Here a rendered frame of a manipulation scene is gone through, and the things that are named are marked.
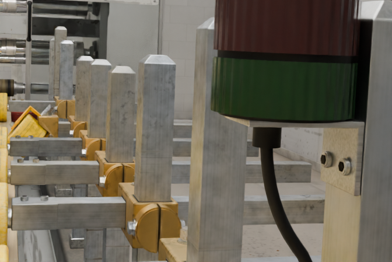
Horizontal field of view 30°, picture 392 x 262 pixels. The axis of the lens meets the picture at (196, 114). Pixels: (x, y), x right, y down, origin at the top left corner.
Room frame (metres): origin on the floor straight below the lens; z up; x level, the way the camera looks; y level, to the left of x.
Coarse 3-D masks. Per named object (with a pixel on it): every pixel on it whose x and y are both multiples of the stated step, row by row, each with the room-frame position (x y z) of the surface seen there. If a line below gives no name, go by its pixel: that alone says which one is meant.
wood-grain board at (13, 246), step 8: (8, 112) 2.25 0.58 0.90; (8, 120) 2.04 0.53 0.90; (8, 128) 1.87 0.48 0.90; (8, 160) 1.40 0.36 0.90; (8, 168) 1.32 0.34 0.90; (8, 184) 1.17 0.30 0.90; (8, 192) 1.12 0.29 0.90; (8, 200) 1.06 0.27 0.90; (8, 232) 0.89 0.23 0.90; (16, 232) 0.89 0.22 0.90; (8, 240) 0.85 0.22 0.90; (16, 240) 0.85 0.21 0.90; (8, 248) 0.82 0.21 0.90; (16, 248) 0.82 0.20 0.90; (16, 256) 0.79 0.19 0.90
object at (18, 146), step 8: (16, 136) 1.28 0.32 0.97; (32, 136) 1.29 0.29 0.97; (8, 144) 1.28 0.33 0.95; (16, 144) 1.27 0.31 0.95; (24, 144) 1.27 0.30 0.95; (32, 144) 1.28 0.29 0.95; (40, 144) 1.28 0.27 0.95; (48, 144) 1.29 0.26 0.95; (56, 144) 1.29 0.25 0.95; (64, 144) 1.29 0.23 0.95; (72, 144) 1.30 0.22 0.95; (80, 144) 1.30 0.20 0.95; (176, 144) 1.35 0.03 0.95; (184, 144) 1.35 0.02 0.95; (248, 144) 1.38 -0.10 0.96; (8, 152) 1.27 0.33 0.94; (16, 152) 1.27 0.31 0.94; (24, 152) 1.27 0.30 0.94; (32, 152) 1.28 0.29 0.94; (40, 152) 1.28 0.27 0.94; (48, 152) 1.29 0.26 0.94; (56, 152) 1.29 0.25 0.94; (64, 152) 1.29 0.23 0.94; (72, 152) 1.30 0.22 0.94; (80, 152) 1.30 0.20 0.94; (176, 152) 1.35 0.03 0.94; (184, 152) 1.35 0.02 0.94; (248, 152) 1.38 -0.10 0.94; (256, 152) 1.39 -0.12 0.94
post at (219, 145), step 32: (192, 128) 0.57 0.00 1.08; (224, 128) 0.54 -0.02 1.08; (192, 160) 0.56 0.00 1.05; (224, 160) 0.54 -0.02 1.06; (192, 192) 0.56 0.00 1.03; (224, 192) 0.54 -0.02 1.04; (192, 224) 0.56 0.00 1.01; (224, 224) 0.54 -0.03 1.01; (192, 256) 0.55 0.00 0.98; (224, 256) 0.54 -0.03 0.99
